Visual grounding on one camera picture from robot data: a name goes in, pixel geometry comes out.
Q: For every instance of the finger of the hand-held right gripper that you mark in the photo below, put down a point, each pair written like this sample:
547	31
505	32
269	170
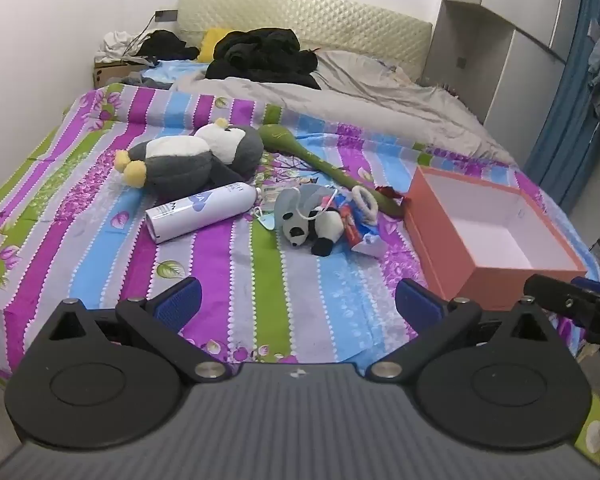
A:
555	297

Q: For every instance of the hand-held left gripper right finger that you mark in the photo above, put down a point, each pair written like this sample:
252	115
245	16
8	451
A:
417	302

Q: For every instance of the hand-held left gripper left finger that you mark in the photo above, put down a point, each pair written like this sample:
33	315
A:
180	302

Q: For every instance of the orange cardboard box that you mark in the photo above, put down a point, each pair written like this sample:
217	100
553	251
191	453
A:
430	220

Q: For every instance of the small colourful snack packet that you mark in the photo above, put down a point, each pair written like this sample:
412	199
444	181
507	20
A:
352	222

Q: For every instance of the small panda plush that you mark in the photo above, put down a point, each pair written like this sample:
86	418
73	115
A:
325	225

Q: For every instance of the blue face mask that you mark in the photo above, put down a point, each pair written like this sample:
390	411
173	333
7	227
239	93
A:
305	200

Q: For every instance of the white spray bottle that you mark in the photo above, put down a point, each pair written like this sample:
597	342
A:
195	212

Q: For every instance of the small teal packet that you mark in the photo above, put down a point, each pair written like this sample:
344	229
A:
265	220

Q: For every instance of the grey white penguin plush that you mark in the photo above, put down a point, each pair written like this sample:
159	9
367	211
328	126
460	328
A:
190	160

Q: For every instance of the striped floral bedsheet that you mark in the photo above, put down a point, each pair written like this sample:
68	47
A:
70	200

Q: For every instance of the blue curtain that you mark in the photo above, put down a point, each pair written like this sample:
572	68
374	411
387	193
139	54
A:
560	135

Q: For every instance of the green massage hammer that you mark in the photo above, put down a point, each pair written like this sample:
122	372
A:
280	137

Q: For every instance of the grey duvet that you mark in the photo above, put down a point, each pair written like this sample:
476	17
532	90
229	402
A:
380	95

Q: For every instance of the grey wardrobe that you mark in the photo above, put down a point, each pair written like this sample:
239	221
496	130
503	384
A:
505	85

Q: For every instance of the grey cloth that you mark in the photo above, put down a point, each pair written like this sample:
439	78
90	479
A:
132	79

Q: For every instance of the black garment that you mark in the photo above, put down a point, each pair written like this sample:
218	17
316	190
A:
165	45

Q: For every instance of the yellow pillow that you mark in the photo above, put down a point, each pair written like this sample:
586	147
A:
210	45

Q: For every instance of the black clothes pile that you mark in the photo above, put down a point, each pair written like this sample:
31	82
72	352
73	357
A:
260	55

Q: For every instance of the white crumpled cloth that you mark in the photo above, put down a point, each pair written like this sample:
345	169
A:
115	42

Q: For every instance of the cream quilted headboard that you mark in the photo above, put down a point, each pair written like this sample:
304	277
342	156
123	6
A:
330	20

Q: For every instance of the wall socket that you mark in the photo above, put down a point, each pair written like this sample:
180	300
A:
166	16

